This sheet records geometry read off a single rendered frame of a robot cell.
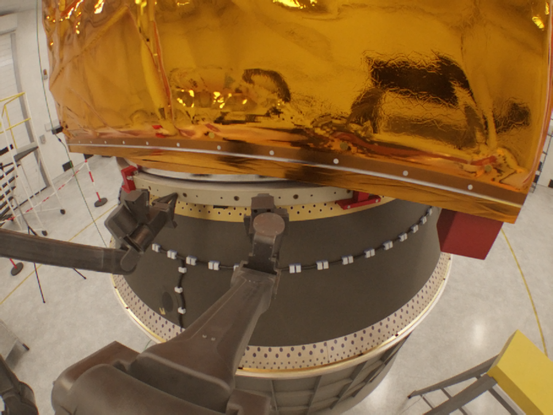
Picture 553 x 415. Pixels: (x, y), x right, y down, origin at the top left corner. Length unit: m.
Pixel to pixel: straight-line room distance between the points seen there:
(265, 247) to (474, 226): 0.52
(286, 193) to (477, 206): 0.47
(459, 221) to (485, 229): 0.08
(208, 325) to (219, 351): 0.04
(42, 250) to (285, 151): 0.58
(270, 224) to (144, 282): 0.71
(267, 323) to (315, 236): 0.32
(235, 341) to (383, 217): 0.70
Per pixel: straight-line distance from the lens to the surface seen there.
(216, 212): 0.73
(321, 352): 0.89
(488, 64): 0.50
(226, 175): 0.67
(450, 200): 0.60
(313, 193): 0.65
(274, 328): 0.82
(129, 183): 0.92
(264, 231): 0.43
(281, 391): 1.28
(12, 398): 0.68
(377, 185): 0.57
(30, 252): 0.59
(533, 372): 0.78
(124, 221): 0.62
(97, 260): 0.60
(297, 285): 0.76
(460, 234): 0.70
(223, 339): 0.20
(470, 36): 0.49
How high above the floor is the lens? 2.02
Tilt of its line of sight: 33 degrees down
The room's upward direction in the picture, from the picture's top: 3 degrees counter-clockwise
